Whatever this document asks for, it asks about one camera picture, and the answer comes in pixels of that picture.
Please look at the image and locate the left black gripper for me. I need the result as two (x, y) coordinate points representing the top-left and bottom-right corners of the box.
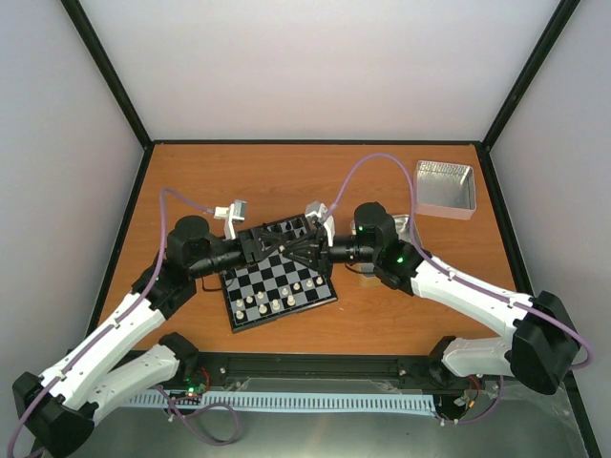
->
(191, 227), (287, 279)

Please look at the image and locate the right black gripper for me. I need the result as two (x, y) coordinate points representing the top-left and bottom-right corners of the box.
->
(283, 229), (378, 278)

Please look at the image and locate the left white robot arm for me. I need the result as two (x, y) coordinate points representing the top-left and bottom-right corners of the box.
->
(12, 216), (287, 457)

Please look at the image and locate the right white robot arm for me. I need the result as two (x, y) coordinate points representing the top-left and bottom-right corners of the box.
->
(282, 202), (585, 395)

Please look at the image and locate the black chess piece set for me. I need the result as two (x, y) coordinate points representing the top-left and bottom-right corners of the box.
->
(266, 215), (309, 240)

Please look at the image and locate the green lit circuit board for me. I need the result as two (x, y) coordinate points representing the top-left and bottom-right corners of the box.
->
(184, 368), (210, 398)

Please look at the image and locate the black and silver chessboard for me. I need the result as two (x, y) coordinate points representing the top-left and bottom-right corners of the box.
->
(219, 213), (339, 334)

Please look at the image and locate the gold metal tin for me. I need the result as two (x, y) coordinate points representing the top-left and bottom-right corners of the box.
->
(357, 215), (424, 296)

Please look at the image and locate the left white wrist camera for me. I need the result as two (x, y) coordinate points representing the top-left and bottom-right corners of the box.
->
(214, 199), (247, 239)

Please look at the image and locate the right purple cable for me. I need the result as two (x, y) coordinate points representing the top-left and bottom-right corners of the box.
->
(328, 153), (597, 426)

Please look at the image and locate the purple cable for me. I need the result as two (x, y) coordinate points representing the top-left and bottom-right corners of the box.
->
(328, 153), (597, 426)
(8, 188), (242, 457)

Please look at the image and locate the black aluminium frame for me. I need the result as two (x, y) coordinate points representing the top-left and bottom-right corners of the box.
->
(28, 0), (611, 458)

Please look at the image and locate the light blue cable duct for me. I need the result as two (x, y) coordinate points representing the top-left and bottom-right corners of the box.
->
(118, 386), (438, 417)

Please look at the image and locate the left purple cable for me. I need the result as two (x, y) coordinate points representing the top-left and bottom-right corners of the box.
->
(8, 188), (242, 457)

